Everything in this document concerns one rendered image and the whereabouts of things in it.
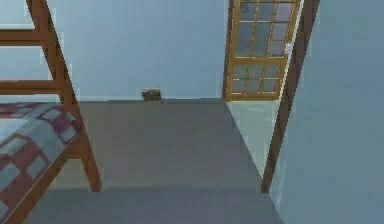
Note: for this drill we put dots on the wooden bed with checked blanket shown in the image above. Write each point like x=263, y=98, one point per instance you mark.
x=63, y=83

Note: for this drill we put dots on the brown wooden door frame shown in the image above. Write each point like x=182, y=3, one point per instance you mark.
x=290, y=90

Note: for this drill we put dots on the wooden glazed room door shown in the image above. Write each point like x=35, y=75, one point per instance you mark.
x=258, y=50

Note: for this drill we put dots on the small dark box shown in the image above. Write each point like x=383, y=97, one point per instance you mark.
x=151, y=94

